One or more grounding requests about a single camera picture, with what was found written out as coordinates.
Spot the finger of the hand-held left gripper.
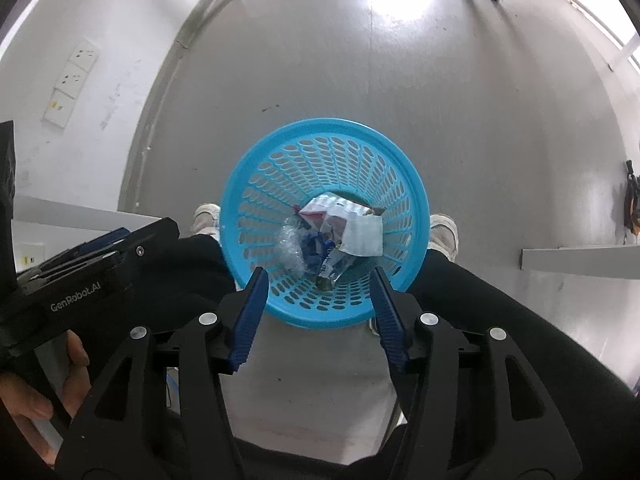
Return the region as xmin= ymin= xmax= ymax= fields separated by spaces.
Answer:
xmin=17 ymin=228 xmax=132 ymax=281
xmin=120 ymin=217 xmax=181 ymax=287

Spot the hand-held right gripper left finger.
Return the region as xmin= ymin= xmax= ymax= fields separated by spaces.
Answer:
xmin=55 ymin=266 xmax=271 ymax=480

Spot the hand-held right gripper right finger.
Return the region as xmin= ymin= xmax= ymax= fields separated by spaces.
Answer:
xmin=370 ymin=266 xmax=583 ymax=480

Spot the clear plastic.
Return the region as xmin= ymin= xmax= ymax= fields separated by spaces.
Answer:
xmin=276 ymin=219 xmax=309 ymax=279

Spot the white paper sheet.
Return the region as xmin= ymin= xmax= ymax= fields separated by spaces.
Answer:
xmin=339 ymin=212 xmax=385 ymax=257

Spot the blue wrapper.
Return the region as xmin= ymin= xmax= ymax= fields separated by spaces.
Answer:
xmin=297 ymin=230 xmax=351 ymax=282

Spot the red snack wrapper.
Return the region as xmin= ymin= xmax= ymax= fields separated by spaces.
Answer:
xmin=299 ymin=194 xmax=352 ymax=247

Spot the blue plastic basket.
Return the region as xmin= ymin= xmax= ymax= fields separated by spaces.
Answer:
xmin=220 ymin=118 xmax=431 ymax=330

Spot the person's left hand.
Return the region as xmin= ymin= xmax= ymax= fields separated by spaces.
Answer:
xmin=0 ymin=332 xmax=91 ymax=467

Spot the white table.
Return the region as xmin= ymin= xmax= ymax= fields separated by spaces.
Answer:
xmin=14 ymin=195 xmax=167 ymax=239

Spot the person's left shoe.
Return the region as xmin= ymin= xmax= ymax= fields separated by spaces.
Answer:
xmin=192 ymin=203 xmax=222 ymax=237

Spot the person's shoe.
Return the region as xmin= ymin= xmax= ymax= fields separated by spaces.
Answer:
xmin=427 ymin=214 xmax=459 ymax=263
xmin=192 ymin=203 xmax=222 ymax=237

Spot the person's right shoe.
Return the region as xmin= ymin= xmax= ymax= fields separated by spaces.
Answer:
xmin=427 ymin=214 xmax=459 ymax=263

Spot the person's right leg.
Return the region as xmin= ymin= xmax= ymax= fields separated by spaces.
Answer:
xmin=385 ymin=250 xmax=640 ymax=480

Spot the black and orange object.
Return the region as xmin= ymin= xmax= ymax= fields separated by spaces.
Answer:
xmin=622 ymin=160 xmax=640 ymax=247

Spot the white wall outlet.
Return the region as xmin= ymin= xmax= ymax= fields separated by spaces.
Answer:
xmin=69 ymin=46 xmax=101 ymax=74
xmin=54 ymin=72 xmax=89 ymax=100
xmin=43 ymin=97 xmax=76 ymax=128

